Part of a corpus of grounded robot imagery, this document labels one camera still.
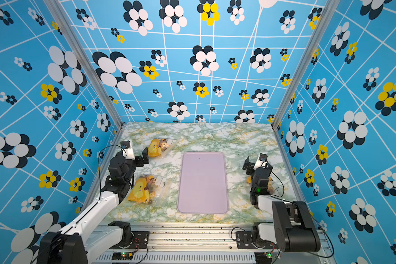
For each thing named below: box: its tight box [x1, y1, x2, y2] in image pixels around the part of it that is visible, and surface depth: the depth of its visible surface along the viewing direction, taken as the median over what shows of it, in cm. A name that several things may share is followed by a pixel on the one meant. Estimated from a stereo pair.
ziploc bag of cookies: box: [147, 138, 170, 158], surface depth 104 cm
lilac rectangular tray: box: [177, 151, 229, 214], surface depth 94 cm
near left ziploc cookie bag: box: [127, 174, 170, 206], surface depth 90 cm
